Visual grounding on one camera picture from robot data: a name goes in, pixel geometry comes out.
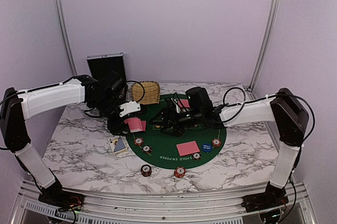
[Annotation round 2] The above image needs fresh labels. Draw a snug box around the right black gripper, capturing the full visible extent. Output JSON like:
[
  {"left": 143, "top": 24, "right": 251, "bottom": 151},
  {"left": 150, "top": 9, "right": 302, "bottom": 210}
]
[{"left": 148, "top": 107, "right": 203, "bottom": 137}]

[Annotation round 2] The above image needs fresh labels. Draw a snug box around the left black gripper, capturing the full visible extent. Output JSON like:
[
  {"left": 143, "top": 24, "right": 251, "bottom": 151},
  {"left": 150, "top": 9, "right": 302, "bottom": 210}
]
[{"left": 91, "top": 96, "right": 132, "bottom": 137}]

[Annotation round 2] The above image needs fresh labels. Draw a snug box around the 5 chip stack mat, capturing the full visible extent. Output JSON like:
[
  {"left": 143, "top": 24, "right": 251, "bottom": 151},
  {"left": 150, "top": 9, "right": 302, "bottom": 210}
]
[{"left": 212, "top": 138, "right": 222, "bottom": 147}]

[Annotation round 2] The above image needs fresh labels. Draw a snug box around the red playing card deck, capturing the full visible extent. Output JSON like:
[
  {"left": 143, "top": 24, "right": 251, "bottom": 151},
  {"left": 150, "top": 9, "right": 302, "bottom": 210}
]
[{"left": 124, "top": 117, "right": 143, "bottom": 133}]

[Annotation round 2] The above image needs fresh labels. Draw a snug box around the blue small blind button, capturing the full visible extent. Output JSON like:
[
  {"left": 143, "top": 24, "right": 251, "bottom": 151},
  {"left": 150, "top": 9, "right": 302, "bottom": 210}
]
[{"left": 201, "top": 143, "right": 213, "bottom": 153}]

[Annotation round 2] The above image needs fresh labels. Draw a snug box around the dealt card bottom seat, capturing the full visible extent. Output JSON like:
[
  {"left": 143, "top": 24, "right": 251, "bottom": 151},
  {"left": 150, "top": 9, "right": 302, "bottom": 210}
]
[{"left": 176, "top": 141, "right": 200, "bottom": 157}]

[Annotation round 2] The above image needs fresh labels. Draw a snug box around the dealt card seat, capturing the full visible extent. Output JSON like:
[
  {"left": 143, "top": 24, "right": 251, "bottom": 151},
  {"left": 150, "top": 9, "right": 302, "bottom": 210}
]
[
  {"left": 176, "top": 141, "right": 200, "bottom": 157},
  {"left": 141, "top": 120, "right": 147, "bottom": 131},
  {"left": 179, "top": 99, "right": 190, "bottom": 108}
]

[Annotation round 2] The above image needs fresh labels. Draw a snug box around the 100 chip stack bottom mat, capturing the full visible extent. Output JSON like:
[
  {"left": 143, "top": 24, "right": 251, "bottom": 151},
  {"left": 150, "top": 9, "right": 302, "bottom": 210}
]
[{"left": 192, "top": 152, "right": 202, "bottom": 160}]

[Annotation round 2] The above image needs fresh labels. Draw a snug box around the red tan 5 chip stack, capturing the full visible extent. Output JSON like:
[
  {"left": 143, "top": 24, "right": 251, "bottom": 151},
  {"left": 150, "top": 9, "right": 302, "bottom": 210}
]
[{"left": 174, "top": 167, "right": 186, "bottom": 178}]

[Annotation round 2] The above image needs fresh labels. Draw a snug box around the black red 100 chip stack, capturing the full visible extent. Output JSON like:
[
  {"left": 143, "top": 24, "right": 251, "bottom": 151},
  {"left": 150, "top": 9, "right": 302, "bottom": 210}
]
[{"left": 141, "top": 164, "right": 152, "bottom": 177}]

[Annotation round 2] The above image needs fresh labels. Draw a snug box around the dealt card top seat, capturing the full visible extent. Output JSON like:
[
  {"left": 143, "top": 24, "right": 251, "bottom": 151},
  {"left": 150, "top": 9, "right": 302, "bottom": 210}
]
[{"left": 179, "top": 99, "right": 190, "bottom": 108}]

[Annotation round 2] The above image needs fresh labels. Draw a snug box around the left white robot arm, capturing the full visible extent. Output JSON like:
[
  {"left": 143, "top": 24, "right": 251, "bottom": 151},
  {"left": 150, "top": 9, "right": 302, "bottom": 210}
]
[{"left": 1, "top": 72, "right": 126, "bottom": 206}]

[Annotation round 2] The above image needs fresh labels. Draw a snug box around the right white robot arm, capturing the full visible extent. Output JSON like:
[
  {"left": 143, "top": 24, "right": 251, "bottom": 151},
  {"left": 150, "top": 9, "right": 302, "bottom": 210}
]
[{"left": 150, "top": 87, "right": 314, "bottom": 207}]

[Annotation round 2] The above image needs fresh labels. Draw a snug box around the aluminium poker case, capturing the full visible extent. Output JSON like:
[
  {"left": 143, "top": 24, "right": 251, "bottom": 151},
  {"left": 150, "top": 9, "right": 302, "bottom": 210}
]
[{"left": 86, "top": 52, "right": 127, "bottom": 80}]

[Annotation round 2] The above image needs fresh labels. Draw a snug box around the round green poker mat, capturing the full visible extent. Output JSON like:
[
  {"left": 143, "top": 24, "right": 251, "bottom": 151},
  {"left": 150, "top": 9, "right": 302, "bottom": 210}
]
[{"left": 126, "top": 94, "right": 227, "bottom": 170}]

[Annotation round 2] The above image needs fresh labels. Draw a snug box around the woven bamboo basket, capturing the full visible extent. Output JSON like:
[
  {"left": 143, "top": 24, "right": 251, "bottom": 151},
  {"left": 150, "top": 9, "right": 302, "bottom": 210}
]
[{"left": 131, "top": 81, "right": 160, "bottom": 105}]

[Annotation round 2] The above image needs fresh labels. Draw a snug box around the playing card box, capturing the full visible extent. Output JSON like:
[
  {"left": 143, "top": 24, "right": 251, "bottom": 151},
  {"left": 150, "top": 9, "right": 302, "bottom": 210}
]
[{"left": 108, "top": 136, "right": 128, "bottom": 156}]

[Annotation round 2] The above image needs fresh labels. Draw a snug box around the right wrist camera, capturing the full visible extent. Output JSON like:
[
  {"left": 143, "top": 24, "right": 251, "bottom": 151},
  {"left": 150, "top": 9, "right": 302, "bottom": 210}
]
[{"left": 185, "top": 87, "right": 213, "bottom": 116}]

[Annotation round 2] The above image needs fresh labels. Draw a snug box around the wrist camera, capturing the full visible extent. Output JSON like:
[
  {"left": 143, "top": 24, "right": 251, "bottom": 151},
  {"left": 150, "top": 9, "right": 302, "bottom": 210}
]
[
  {"left": 185, "top": 87, "right": 213, "bottom": 116},
  {"left": 119, "top": 101, "right": 141, "bottom": 117}
]

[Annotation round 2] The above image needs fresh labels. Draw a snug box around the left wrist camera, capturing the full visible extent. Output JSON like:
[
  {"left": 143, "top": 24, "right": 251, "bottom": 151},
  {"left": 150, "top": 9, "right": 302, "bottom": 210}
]
[{"left": 119, "top": 101, "right": 141, "bottom": 117}]

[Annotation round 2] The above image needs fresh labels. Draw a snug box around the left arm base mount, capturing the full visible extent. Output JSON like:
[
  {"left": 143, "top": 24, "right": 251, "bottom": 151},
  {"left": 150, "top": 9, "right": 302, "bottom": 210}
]
[{"left": 38, "top": 188, "right": 84, "bottom": 211}]

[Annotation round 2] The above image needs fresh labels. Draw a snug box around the aluminium front rail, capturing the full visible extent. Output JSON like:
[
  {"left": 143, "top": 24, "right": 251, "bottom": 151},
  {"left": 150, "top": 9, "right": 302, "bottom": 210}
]
[{"left": 9, "top": 180, "right": 317, "bottom": 223}]

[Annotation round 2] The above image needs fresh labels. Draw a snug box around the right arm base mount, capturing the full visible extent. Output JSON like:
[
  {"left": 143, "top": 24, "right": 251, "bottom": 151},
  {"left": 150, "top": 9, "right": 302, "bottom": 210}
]
[{"left": 241, "top": 190, "right": 289, "bottom": 212}]

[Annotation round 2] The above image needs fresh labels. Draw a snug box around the left aluminium frame post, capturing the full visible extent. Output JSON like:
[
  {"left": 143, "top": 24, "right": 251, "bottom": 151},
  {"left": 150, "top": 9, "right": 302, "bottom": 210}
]
[{"left": 54, "top": 0, "right": 77, "bottom": 76}]

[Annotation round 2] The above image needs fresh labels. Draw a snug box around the aluminium frame post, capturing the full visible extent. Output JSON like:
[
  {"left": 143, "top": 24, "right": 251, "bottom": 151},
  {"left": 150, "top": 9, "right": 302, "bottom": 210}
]
[
  {"left": 247, "top": 0, "right": 280, "bottom": 92},
  {"left": 54, "top": 0, "right": 77, "bottom": 76}
]

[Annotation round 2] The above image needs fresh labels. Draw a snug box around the right aluminium frame post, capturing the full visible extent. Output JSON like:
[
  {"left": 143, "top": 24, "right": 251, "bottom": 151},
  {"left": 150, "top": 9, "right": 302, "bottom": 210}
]
[{"left": 247, "top": 0, "right": 280, "bottom": 92}]

